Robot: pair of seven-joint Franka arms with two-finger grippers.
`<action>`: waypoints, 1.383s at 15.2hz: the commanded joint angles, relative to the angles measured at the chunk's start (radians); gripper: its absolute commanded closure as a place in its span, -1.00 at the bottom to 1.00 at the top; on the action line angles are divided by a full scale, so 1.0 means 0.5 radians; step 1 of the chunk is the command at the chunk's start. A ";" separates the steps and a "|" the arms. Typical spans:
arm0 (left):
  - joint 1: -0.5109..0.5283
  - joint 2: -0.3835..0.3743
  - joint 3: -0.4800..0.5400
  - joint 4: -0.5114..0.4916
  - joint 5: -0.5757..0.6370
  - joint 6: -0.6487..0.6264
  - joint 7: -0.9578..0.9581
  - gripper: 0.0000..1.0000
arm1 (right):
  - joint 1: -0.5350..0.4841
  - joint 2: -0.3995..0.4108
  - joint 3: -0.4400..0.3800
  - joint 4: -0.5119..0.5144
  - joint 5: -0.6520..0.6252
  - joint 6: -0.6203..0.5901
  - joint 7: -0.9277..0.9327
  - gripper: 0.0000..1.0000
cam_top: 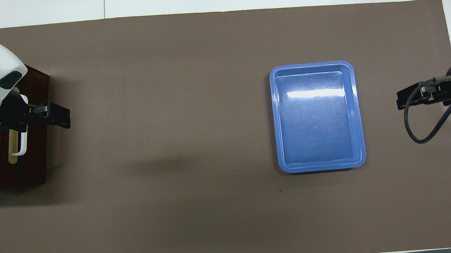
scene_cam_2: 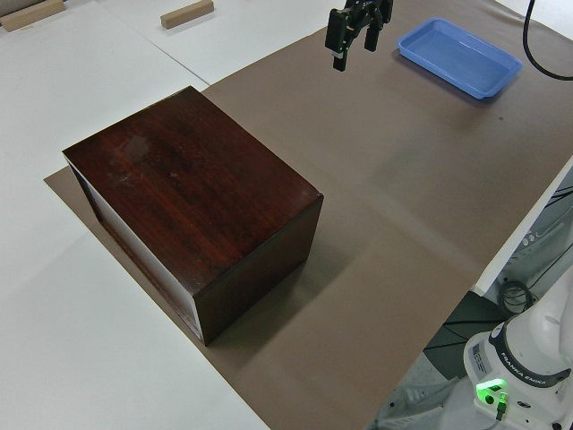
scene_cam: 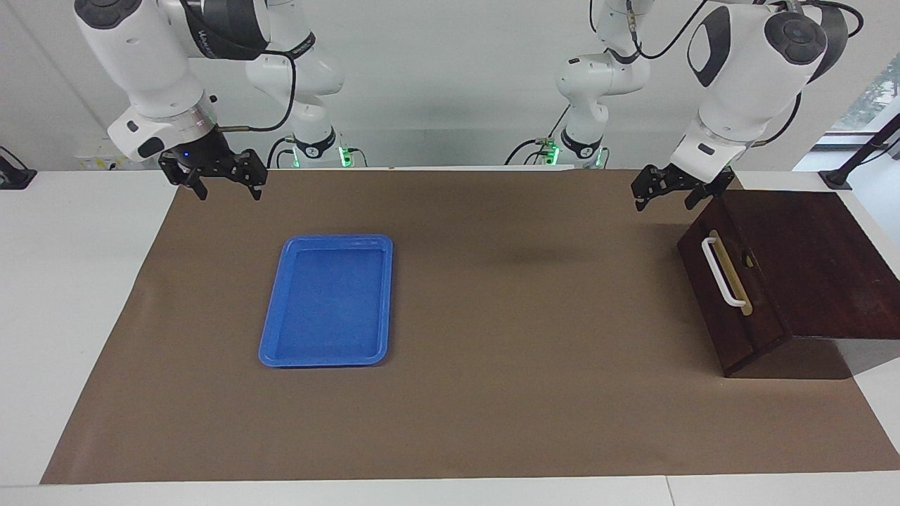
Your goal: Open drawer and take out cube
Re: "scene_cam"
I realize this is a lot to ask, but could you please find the wooden drawer with white handle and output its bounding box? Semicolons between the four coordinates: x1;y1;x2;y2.
677;204;794;378

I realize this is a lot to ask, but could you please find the dark wooden drawer cabinet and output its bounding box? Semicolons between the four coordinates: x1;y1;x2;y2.
693;190;900;380

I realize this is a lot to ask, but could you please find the white power strip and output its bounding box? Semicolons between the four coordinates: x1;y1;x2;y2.
76;149;131;171

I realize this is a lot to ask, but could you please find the blue plastic tray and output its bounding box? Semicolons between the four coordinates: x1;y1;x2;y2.
258;234;394;369

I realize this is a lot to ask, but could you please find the black clamp stand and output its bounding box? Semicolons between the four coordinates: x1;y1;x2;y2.
819;112;900;190

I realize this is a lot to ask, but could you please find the window with greenery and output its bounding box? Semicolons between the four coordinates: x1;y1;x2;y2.
832;53;900;134

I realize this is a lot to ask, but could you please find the brown paper table mat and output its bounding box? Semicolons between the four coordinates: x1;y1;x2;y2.
40;167;900;484

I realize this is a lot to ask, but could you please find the black right base cable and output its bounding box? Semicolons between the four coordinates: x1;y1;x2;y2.
266;136;296;169

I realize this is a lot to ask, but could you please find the black base cable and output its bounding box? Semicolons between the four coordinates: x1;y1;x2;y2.
505;105;570;166
266;136;296;169

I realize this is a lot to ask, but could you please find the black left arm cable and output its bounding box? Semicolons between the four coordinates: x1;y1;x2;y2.
589;0;864;148

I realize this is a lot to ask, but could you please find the black left base cable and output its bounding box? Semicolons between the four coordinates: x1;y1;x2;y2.
505;105;570;166

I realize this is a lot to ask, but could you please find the black table mount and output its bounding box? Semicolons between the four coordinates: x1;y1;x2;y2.
0;146;37;190

